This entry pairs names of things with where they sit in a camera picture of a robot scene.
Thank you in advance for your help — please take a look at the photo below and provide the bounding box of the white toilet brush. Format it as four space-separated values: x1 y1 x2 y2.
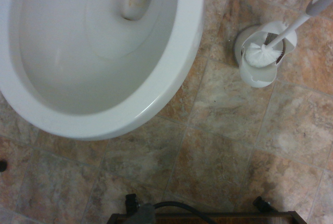
245 0 333 69

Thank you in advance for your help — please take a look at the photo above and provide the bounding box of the white toilet bowl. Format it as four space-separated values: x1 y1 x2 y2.
0 0 206 141

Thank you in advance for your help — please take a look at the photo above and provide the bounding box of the white toilet brush holder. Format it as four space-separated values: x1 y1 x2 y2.
233 20 298 89

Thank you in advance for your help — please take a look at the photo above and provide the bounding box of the black rubber foot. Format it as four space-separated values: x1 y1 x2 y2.
252 195 272 212
124 193 139 212

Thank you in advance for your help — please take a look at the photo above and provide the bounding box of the dark wooden table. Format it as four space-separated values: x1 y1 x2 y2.
108 210 308 224

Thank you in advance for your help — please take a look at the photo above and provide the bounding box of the thick black floor cable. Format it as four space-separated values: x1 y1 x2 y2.
152 201 200 214

